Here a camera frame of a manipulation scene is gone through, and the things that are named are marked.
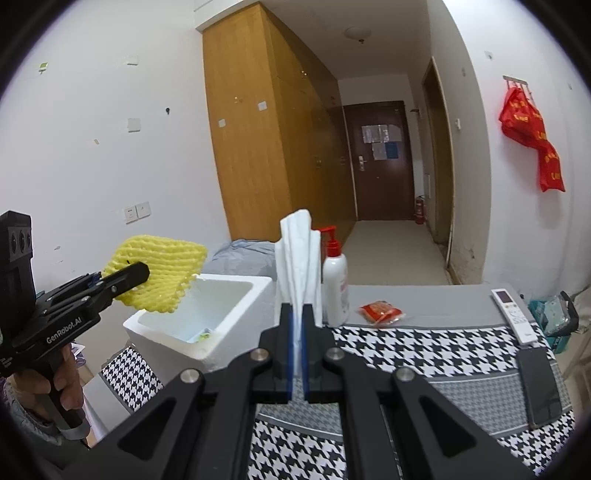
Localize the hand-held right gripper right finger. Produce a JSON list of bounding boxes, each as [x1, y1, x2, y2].
[[302, 302, 536, 480]]

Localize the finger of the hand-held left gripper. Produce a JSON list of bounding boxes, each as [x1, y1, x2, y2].
[[38, 272, 105, 297], [87, 261, 151, 308]]

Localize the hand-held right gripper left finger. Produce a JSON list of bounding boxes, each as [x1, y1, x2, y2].
[[60, 302, 294, 480]]

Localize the yellow foam fruit net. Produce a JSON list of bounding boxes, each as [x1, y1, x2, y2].
[[102, 235, 208, 315]]

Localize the white foam box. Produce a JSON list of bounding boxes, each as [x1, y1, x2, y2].
[[123, 273, 273, 372]]

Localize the white cloth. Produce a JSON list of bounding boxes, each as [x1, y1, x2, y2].
[[276, 209, 322, 374]]

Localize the person's left forearm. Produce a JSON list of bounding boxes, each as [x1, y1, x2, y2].
[[0, 376, 65, 457]]

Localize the person's left hand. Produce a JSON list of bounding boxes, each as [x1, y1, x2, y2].
[[4, 344, 87, 416]]

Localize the white pump bottle red pump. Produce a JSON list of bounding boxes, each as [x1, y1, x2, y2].
[[320, 226, 349, 326]]

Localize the red snack packet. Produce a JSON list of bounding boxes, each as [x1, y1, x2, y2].
[[358, 300, 407, 326]]

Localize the houndstooth table mat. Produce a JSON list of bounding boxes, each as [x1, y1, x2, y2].
[[99, 323, 578, 480]]

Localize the dark brown door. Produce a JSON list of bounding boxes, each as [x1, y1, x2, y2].
[[342, 100, 414, 221]]

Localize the wooden wardrobe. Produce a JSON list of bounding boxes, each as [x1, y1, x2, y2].
[[202, 2, 356, 243]]

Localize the white remote control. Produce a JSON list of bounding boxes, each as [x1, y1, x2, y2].
[[490, 287, 539, 345]]

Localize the papers on door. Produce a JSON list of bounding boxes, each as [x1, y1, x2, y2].
[[361, 124, 402, 160]]

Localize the light wooden side door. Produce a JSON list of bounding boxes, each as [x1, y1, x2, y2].
[[422, 56, 455, 245]]

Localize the black smartphone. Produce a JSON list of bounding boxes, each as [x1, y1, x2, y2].
[[516, 347, 564, 430]]

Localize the clear plastic bag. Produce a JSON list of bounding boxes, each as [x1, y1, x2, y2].
[[542, 295, 568, 334]]

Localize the red hanging bag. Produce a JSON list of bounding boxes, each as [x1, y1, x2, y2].
[[499, 88, 546, 146], [536, 138, 566, 193]]

